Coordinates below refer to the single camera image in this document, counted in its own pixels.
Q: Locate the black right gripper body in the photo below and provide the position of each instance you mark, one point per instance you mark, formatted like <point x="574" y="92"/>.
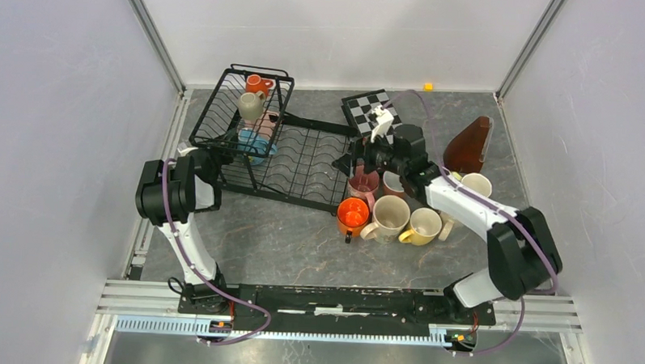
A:
<point x="378" y="155"/>

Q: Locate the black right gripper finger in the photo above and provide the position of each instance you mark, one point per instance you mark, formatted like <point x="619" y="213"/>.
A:
<point x="358" y="148"/>
<point x="348" y="163"/>

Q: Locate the pink floral mug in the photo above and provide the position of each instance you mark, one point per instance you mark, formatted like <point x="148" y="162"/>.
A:
<point x="364" y="186"/>

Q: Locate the salmon pink mug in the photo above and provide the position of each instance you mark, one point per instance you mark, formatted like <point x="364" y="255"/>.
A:
<point x="392" y="185"/>

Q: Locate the orange cup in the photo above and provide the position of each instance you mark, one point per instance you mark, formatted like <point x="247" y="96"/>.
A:
<point x="352" y="216"/>

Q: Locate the cream mug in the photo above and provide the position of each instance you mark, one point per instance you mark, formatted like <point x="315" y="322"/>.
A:
<point x="390" y="214"/>

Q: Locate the yellow cup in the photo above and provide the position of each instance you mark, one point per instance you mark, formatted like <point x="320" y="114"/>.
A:
<point x="424" y="225"/>

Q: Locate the blue cup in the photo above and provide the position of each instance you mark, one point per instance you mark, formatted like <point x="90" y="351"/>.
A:
<point x="257" y="147"/>

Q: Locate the tan tall cup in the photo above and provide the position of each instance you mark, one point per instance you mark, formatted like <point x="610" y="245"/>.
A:
<point x="448" y="224"/>

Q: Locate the yellow mug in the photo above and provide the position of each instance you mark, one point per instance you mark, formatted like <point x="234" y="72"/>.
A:
<point x="475" y="181"/>

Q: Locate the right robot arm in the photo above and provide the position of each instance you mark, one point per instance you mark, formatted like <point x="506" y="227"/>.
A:
<point x="521" y="252"/>

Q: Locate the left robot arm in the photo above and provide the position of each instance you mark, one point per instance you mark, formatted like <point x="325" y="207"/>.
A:
<point x="168" y="195"/>

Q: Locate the black dish rack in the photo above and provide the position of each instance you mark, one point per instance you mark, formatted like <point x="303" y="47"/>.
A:
<point x="301" y="173"/>

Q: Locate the pale pink mug in rack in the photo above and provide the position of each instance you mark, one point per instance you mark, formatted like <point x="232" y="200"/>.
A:
<point x="265" y="126"/>

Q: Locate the black white chessboard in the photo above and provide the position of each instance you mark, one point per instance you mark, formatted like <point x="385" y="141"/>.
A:
<point x="359" y="110"/>

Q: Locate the brown wedge object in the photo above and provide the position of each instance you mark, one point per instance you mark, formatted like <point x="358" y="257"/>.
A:
<point x="466" y="152"/>

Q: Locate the beige mug in basket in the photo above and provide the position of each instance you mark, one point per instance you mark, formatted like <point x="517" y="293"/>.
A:
<point x="251" y="106"/>

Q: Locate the orange mug in basket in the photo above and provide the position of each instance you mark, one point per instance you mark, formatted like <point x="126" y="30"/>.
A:
<point x="256" y="84"/>

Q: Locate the black wire basket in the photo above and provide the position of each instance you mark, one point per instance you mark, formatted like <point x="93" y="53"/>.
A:
<point x="220" y="121"/>

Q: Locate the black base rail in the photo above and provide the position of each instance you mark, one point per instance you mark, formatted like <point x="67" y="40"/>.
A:
<point x="346" y="310"/>

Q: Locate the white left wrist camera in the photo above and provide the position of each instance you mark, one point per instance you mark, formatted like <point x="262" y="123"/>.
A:
<point x="184" y="149"/>

